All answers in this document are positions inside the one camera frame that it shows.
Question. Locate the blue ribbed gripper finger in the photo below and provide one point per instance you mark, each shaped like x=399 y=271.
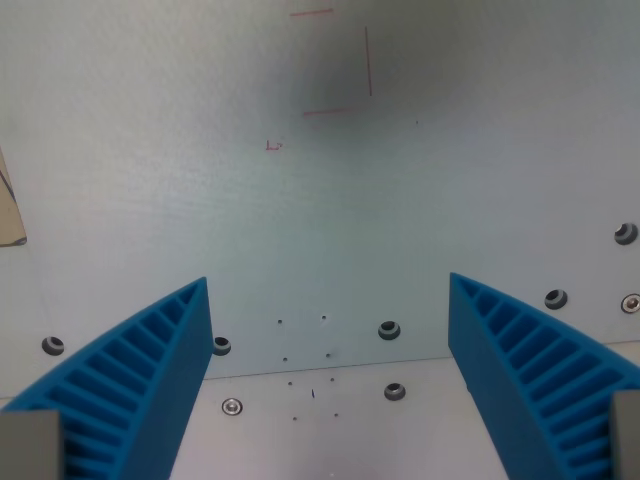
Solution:
x=530 y=380
x=125 y=390

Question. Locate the brown cardboard piece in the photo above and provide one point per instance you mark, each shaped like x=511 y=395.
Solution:
x=9 y=215

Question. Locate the silver hex socket screw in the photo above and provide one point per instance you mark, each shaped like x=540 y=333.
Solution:
x=232 y=406
x=631 y=303

